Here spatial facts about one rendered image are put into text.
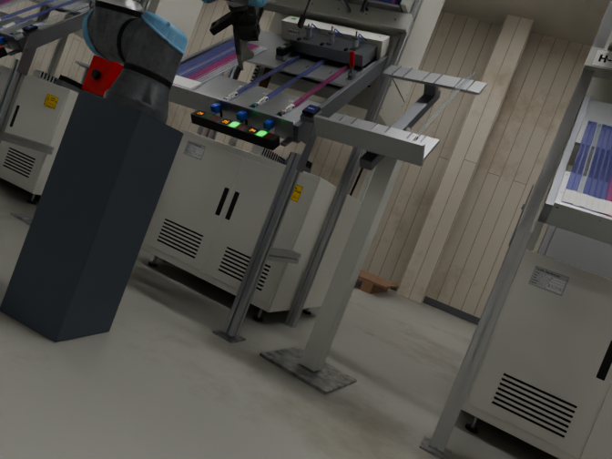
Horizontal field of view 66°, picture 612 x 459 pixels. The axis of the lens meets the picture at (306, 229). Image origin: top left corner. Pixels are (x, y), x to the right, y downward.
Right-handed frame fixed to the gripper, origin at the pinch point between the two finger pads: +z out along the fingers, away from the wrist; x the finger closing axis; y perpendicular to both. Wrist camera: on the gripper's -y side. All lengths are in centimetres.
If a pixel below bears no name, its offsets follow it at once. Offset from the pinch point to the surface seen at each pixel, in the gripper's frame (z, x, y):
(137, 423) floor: 1, -127, -4
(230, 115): 9.5, -19.6, -3.7
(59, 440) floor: -11, -134, -11
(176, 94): 8.0, -7.2, -25.4
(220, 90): 8.6, -5.3, -9.2
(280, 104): 9.1, -15.0, 13.6
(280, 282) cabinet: 64, -52, 10
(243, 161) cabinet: 40.1, -8.5, -6.0
